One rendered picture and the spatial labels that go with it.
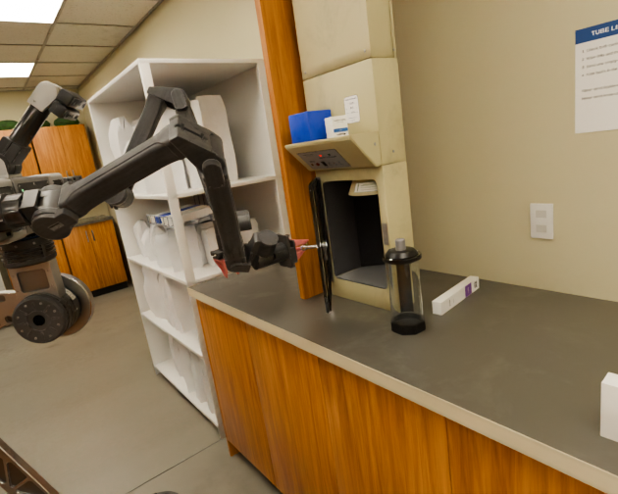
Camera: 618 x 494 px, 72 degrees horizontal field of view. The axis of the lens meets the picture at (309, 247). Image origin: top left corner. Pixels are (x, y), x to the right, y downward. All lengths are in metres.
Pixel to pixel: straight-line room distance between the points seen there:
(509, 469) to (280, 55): 1.33
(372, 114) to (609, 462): 0.97
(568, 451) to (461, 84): 1.17
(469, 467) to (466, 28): 1.30
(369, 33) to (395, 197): 0.47
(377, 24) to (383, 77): 0.14
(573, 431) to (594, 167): 0.79
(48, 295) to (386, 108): 1.11
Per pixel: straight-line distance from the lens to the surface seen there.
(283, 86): 1.56
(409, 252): 1.19
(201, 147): 0.91
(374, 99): 1.30
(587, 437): 0.94
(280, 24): 1.61
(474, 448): 1.06
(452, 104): 1.66
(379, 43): 1.35
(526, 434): 0.93
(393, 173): 1.34
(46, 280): 1.42
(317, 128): 1.38
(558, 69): 1.50
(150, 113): 1.58
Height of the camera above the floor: 1.50
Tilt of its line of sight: 13 degrees down
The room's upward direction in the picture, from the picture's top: 8 degrees counter-clockwise
